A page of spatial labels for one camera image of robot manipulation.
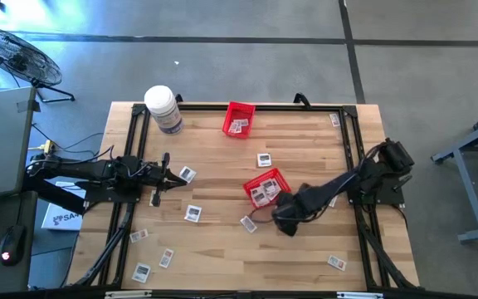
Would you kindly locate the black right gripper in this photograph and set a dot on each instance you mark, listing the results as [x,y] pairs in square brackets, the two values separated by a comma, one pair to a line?
[289,216]

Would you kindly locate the yellow power plug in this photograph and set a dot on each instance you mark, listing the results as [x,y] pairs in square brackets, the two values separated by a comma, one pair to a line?
[47,146]

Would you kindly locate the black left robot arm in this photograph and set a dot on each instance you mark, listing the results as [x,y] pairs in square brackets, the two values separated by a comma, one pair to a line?
[77,170]

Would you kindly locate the black aluminium table frame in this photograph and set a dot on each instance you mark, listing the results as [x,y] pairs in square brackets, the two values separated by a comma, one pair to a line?
[284,107]

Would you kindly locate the white wipes canister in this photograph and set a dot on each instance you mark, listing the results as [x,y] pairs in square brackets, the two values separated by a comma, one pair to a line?
[162,104]

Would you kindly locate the white packet red print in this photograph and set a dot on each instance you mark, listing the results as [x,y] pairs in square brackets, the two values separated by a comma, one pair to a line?
[335,119]
[243,122]
[166,258]
[139,235]
[234,127]
[337,262]

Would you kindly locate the white packet black print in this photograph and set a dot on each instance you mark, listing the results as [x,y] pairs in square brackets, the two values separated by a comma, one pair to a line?
[277,193]
[264,160]
[259,196]
[192,213]
[187,174]
[269,185]
[141,273]

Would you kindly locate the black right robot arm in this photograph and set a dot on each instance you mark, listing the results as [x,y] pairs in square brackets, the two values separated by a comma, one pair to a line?
[338,187]

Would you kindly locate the silver metal bracket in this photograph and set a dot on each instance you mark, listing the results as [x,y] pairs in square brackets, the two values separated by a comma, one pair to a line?
[128,294]
[359,295]

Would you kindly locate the black table clamp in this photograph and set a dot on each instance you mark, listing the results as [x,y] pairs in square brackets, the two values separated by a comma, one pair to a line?
[302,99]
[178,98]

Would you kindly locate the white first aid packet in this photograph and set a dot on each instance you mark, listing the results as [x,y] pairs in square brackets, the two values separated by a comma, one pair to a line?
[248,224]
[151,199]
[333,202]

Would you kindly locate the black diagonal support beam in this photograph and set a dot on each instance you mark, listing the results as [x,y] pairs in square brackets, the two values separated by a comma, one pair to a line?
[52,193]

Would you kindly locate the red plastic slotted basket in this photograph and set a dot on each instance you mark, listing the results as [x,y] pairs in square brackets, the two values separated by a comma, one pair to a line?
[252,185]
[239,109]

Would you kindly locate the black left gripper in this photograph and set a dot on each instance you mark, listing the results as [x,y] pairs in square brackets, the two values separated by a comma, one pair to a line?
[154,175]

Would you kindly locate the black floor fan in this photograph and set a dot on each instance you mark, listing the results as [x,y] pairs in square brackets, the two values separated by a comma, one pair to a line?
[17,58]

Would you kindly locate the white printed box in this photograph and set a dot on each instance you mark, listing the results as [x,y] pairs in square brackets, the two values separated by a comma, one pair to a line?
[62,218]

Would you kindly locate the grey metal cart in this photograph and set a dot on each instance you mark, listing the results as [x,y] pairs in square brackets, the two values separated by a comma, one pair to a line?
[469,191]

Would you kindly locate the black computer mouse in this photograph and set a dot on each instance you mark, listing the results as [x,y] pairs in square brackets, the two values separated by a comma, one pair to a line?
[13,245]

